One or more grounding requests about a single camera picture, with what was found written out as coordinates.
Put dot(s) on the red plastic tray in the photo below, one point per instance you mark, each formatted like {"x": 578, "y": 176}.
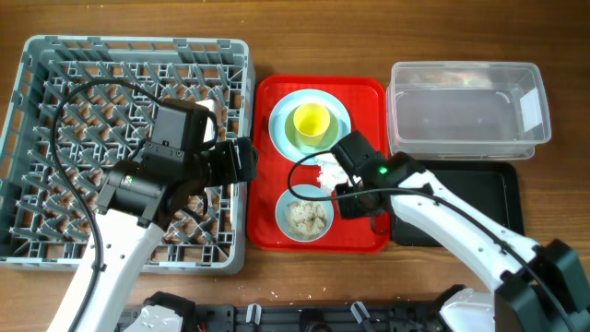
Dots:
{"x": 364, "y": 99}

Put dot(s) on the black waste tray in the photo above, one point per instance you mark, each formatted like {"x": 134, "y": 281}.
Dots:
{"x": 489, "y": 186}

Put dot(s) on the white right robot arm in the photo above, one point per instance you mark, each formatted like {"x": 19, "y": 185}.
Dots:
{"x": 529, "y": 287}

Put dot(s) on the clear plastic bin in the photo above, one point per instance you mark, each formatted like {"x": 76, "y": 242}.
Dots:
{"x": 467, "y": 110}

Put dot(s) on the rice food waste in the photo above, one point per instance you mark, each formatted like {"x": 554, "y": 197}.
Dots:
{"x": 305, "y": 219}

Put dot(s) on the light blue bowl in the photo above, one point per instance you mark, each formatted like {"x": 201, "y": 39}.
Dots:
{"x": 281, "y": 207}

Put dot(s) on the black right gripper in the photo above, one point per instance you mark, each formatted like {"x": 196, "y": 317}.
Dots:
{"x": 348, "y": 211}

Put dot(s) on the yellow plastic cup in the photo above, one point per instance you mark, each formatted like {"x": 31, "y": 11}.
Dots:
{"x": 311, "y": 121}

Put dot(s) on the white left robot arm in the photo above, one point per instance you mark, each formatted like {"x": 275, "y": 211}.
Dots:
{"x": 137, "y": 202}

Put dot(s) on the light blue plate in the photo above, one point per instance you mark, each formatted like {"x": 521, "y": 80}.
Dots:
{"x": 291, "y": 102}

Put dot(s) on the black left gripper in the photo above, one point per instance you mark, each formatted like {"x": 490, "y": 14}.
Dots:
{"x": 230, "y": 173}

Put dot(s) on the green bowl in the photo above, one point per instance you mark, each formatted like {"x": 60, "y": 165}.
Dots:
{"x": 327, "y": 141}

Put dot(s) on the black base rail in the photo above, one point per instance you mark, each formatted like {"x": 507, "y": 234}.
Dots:
{"x": 394, "y": 317}

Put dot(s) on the white napkin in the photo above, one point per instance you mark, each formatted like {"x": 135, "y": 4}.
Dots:
{"x": 331, "y": 173}

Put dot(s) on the grey dishwasher rack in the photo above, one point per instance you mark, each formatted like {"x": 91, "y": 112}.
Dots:
{"x": 80, "y": 104}

